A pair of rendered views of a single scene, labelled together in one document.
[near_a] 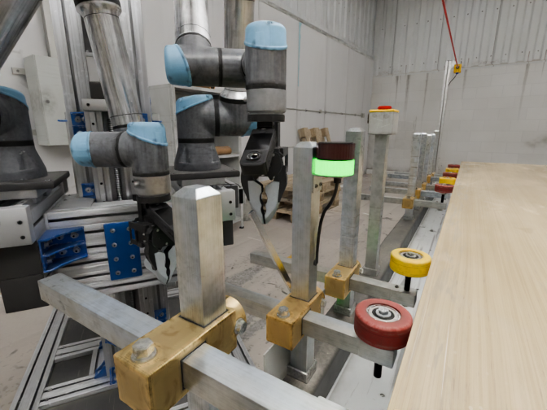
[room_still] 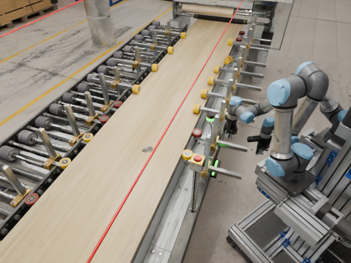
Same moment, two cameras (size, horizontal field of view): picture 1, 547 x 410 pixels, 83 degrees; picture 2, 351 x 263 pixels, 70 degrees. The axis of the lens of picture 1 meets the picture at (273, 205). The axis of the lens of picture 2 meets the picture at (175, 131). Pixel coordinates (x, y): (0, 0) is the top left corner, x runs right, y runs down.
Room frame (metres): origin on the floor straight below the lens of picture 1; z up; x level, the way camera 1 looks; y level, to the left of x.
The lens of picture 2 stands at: (1.83, -0.64, 2.28)
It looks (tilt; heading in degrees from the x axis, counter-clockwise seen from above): 42 degrees down; 168
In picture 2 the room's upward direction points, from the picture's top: straight up
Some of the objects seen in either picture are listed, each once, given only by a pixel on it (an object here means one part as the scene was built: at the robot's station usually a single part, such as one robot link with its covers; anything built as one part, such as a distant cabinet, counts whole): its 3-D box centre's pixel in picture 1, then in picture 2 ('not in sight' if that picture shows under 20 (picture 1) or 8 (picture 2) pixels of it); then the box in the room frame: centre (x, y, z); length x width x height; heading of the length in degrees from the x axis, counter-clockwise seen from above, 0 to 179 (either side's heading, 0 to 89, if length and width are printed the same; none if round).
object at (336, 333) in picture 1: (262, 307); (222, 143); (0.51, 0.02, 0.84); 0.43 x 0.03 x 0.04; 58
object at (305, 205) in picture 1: (304, 276); (213, 139); (0.51, -0.06, 0.91); 0.04 x 0.04 x 0.48; 58
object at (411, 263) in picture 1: (408, 276); (187, 157); (0.61, -0.29, 0.85); 0.08 x 0.08 x 0.11
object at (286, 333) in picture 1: (299, 312); (213, 142); (0.49, -0.05, 0.85); 0.14 x 0.06 x 0.05; 148
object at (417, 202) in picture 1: (398, 201); not in sight; (1.56, -0.65, 0.80); 0.44 x 0.03 x 0.04; 58
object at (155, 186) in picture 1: (151, 185); (265, 133); (0.66, 0.27, 1.05); 0.08 x 0.08 x 0.05
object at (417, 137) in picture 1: (412, 180); not in sight; (1.57, -0.72, 0.91); 0.04 x 0.04 x 0.48; 58
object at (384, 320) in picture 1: (380, 343); (196, 136); (0.40, -0.16, 0.85); 0.08 x 0.08 x 0.11
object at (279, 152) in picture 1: (267, 146); (231, 124); (0.62, 0.01, 1.13); 0.09 x 0.08 x 0.12; 168
